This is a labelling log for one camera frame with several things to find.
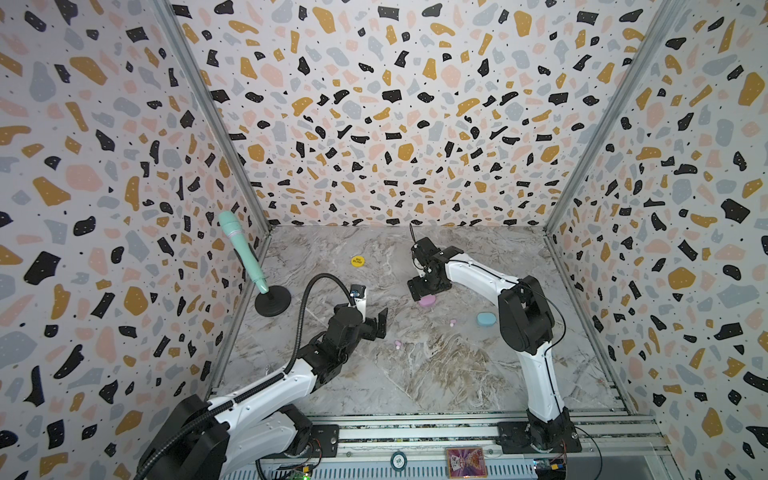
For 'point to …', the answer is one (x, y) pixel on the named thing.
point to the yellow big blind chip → (357, 261)
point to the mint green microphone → (231, 223)
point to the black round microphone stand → (273, 303)
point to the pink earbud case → (427, 301)
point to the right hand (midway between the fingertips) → (422, 285)
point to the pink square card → (466, 463)
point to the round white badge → (398, 461)
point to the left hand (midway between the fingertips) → (376, 302)
